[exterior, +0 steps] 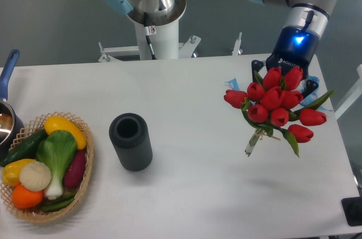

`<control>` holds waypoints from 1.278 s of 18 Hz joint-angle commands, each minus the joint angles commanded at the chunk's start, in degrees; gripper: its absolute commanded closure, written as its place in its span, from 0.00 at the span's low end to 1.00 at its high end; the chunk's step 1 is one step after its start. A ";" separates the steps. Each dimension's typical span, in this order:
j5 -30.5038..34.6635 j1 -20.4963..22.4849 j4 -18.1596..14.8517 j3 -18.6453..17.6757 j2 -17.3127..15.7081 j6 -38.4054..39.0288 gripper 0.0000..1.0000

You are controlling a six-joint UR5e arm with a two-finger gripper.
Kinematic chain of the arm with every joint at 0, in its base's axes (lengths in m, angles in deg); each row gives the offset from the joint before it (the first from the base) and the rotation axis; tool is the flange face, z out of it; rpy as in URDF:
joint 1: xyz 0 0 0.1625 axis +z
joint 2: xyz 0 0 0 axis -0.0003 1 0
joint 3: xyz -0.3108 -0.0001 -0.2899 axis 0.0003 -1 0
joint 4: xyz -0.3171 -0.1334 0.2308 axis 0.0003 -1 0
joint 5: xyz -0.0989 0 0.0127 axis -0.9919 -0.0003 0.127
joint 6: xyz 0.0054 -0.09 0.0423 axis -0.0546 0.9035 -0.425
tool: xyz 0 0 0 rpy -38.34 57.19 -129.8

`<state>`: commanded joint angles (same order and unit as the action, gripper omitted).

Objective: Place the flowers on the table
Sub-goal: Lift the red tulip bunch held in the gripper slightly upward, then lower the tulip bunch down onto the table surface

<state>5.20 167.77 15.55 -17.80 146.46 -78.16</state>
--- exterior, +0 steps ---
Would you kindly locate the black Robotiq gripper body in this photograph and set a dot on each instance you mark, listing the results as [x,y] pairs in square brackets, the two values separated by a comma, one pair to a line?
[294,48]

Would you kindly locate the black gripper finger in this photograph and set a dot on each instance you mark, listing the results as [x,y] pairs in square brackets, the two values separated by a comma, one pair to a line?
[257,66]
[311,84]

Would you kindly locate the red tulip bouquet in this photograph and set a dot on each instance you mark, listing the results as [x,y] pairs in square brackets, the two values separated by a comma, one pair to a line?
[274,105]

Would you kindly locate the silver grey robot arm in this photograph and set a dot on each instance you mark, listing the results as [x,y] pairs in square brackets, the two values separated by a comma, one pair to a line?
[308,15]

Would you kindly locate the blue ribbon bundle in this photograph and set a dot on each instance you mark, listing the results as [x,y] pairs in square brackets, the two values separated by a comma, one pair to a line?
[315,102]

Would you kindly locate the light blue ribbon strip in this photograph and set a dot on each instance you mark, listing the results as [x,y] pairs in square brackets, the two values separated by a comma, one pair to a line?
[233,84]

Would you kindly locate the black device at edge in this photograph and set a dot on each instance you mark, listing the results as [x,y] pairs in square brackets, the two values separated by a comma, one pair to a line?
[352,210]

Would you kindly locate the dark grey ribbed vase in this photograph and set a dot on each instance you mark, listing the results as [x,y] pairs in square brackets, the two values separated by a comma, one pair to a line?
[130,138]

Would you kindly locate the purple sweet potato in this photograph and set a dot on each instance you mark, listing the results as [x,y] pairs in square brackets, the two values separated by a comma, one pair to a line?
[75,172]

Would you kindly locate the green bok choy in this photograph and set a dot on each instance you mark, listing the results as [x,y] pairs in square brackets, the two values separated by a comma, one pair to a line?
[57,152]

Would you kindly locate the woven wicker basket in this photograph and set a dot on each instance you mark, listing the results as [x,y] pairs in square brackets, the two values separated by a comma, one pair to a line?
[57,121]

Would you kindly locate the green bean pods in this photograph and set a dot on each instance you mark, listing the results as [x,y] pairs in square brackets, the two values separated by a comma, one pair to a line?
[58,204]

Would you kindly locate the dark green cucumber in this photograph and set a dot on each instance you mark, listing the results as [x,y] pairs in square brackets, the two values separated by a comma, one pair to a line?
[26,149]

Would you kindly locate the cream white garlic bulb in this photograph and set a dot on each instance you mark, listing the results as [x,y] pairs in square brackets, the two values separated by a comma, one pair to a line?
[35,176]

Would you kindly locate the yellow bell pepper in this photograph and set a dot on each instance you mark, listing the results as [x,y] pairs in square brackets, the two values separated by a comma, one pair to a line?
[11,172]

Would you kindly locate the orange fruit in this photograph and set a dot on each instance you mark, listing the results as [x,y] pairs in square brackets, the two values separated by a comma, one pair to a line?
[22,198]

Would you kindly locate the white frame bar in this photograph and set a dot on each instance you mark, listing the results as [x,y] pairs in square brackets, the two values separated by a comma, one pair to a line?
[350,97]

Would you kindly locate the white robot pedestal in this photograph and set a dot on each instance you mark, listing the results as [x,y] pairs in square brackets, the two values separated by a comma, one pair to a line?
[156,25]

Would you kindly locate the blue handled saucepan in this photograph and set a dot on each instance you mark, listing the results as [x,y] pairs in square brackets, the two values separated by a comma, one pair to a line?
[10,122]

